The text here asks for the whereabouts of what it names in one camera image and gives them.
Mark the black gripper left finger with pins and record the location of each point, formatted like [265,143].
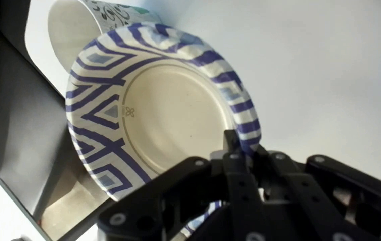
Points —
[239,196]

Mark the white flat board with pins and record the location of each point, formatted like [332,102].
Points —
[7,209]

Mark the patterned white paper cup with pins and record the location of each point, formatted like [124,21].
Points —
[72,31]

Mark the blue white patterned paper plate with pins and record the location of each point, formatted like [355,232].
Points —
[172,112]

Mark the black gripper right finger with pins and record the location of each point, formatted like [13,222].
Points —
[333,196]

